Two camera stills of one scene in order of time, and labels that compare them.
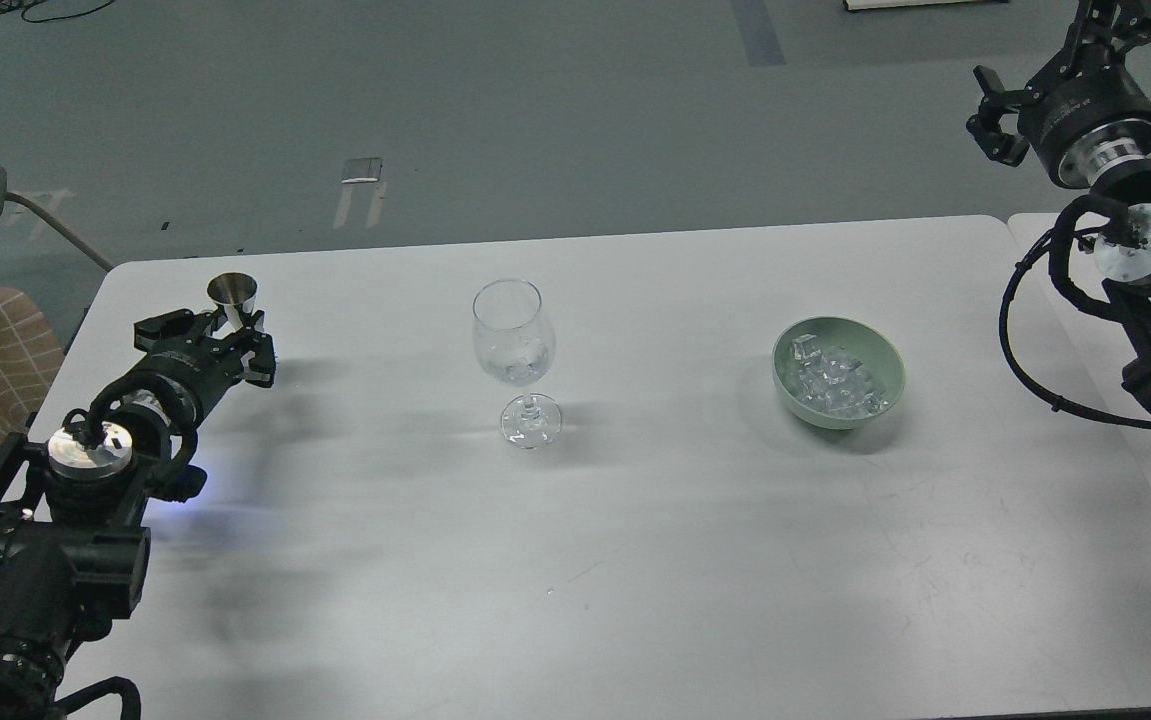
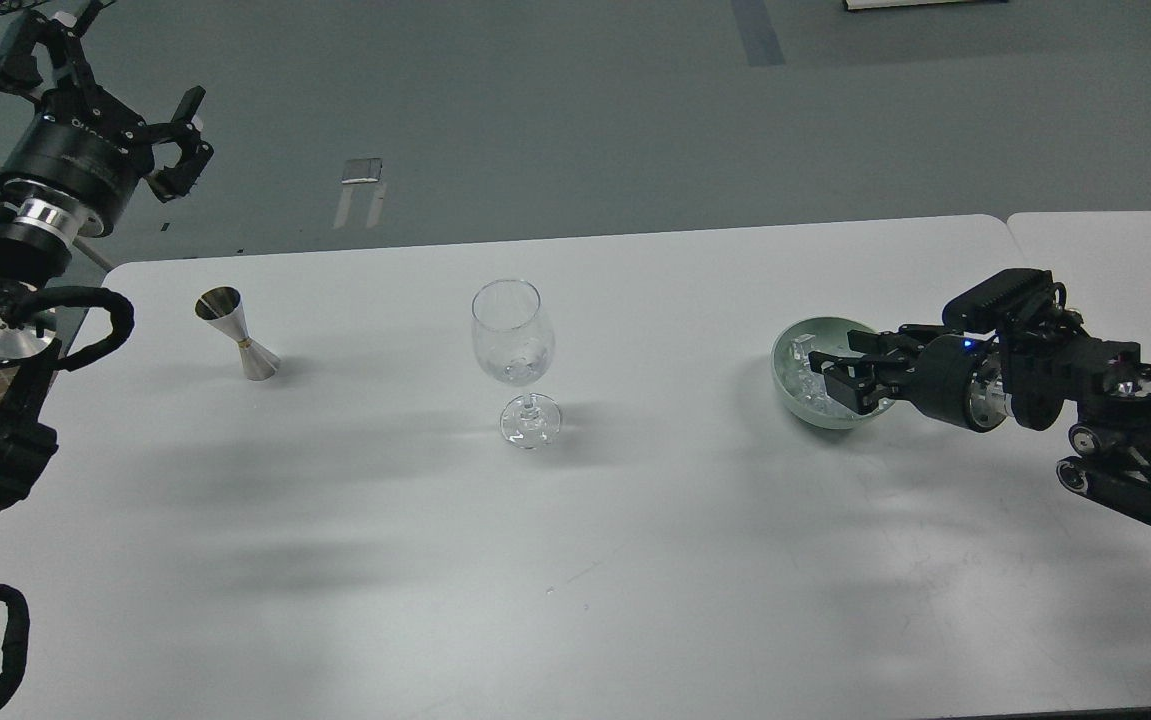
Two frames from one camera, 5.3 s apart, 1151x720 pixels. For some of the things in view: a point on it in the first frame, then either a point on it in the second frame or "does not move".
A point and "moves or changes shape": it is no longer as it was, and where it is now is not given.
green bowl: [837, 373] does not move
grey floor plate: [362, 170] does not move
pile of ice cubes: [832, 380] does not move
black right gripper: [1089, 120] to [957, 378]
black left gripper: [193, 376] to [81, 157]
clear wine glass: [514, 342] does not move
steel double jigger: [233, 290] moves or changes shape
